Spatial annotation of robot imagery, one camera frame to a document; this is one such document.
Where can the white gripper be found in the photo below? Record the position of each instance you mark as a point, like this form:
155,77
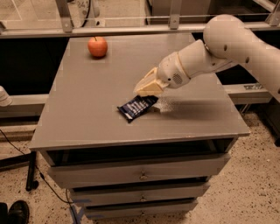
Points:
171,71

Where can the blue rxbar blueberry wrapper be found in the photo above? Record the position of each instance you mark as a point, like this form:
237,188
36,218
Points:
136,107

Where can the grey metal railing frame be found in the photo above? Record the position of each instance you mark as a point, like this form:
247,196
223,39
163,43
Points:
79,18

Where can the black shoe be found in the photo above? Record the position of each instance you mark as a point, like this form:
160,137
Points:
19,213

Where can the black metal stand leg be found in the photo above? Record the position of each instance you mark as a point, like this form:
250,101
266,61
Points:
31,183

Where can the red apple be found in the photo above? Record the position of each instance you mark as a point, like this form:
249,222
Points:
97,46

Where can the grey drawer cabinet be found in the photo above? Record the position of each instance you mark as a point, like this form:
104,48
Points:
159,163

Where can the white cylindrical object at left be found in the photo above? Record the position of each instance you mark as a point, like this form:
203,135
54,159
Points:
5,99

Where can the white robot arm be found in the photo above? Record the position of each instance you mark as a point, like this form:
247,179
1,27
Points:
225,40

